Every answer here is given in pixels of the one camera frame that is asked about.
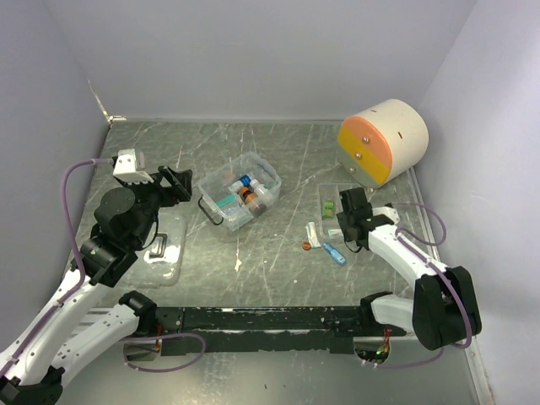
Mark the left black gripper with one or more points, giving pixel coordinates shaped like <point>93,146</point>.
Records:
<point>180,178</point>

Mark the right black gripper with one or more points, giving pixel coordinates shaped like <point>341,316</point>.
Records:
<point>343,220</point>

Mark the green medicine box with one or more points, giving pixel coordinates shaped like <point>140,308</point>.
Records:
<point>328,209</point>

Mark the clear plastic divider tray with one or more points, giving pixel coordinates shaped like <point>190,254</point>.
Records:
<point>329,228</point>

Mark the white tube packet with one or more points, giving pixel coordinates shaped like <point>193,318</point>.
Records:
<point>312,235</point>

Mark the clear plastic storage box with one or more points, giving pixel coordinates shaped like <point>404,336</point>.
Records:
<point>213,187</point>

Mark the teal-header plastic sachet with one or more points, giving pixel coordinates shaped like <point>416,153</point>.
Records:
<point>230,205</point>

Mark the small blue-label vial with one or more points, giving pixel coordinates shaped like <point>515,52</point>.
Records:
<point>237,186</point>

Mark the white medicine bottle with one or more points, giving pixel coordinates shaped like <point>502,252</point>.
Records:
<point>260,190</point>

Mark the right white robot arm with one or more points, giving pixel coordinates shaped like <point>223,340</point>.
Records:
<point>444,309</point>

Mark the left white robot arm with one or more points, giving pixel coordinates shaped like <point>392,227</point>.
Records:
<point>46,357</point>

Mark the blue plastic applicator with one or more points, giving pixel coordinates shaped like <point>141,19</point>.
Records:
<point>334,253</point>

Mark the beige cylinder orange face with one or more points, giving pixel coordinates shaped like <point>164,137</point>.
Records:
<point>380,143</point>

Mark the clear plastic box lid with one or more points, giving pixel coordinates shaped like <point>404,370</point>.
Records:
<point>159,264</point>

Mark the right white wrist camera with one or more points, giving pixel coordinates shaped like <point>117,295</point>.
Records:
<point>389,212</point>

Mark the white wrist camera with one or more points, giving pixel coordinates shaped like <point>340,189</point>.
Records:
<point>130,167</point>
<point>389,212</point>

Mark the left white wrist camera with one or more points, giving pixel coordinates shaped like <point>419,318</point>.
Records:
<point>130,167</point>

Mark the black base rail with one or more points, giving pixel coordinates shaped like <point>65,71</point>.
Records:
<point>335,329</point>

